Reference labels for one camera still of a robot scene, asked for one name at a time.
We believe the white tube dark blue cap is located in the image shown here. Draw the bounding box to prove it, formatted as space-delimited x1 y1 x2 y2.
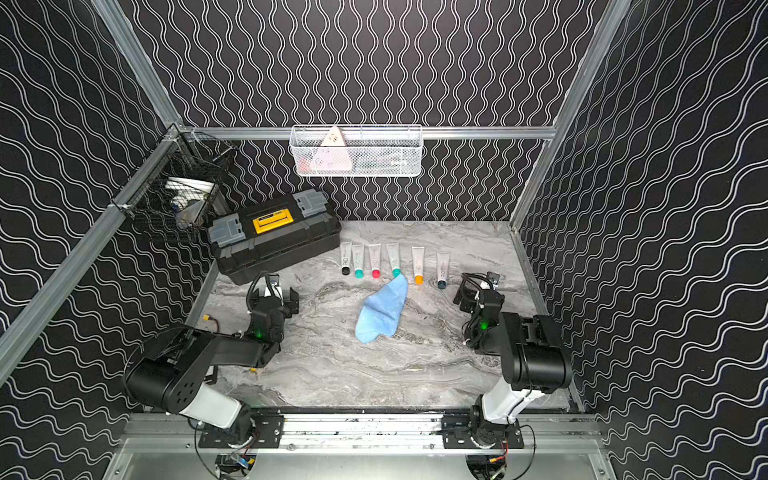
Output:
437 252 450 290

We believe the white tube orange cap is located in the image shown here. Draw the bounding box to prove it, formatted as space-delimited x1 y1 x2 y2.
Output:
411 246 425 285

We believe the white tube teal cap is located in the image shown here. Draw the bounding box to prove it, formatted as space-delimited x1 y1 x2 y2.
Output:
386 243 401 278

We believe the blue microfiber cloth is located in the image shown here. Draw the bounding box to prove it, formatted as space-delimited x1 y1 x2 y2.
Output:
355 274 408 344

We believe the white tube black cap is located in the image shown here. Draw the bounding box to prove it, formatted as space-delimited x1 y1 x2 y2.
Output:
340 242 352 276

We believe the white tube green cap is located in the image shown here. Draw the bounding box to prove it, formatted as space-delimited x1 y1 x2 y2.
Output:
351 244 365 279

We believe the white tube pink cap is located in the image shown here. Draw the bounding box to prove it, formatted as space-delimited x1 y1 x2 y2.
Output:
367 244 381 279

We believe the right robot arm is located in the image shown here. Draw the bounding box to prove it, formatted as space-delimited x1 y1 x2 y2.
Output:
454 272 573 429

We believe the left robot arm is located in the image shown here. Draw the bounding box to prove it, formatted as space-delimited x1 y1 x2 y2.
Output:
123 271 300 437

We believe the black battery pack card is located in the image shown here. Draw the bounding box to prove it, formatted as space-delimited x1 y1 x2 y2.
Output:
202 314 220 333

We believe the black toolbox yellow latch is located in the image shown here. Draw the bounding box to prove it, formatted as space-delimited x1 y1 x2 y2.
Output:
208 189 342 285

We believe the pink triangle item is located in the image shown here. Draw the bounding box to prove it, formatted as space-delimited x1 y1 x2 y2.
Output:
309 125 353 173

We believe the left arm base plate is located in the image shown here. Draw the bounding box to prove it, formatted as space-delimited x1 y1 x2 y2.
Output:
196 414 285 450

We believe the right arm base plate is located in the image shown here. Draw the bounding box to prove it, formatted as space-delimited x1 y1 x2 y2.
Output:
438 413 525 450

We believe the black wire basket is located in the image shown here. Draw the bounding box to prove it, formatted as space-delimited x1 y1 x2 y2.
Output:
116 132 237 244

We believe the clear wall basket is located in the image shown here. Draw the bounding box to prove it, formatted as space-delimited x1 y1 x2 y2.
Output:
289 124 424 177

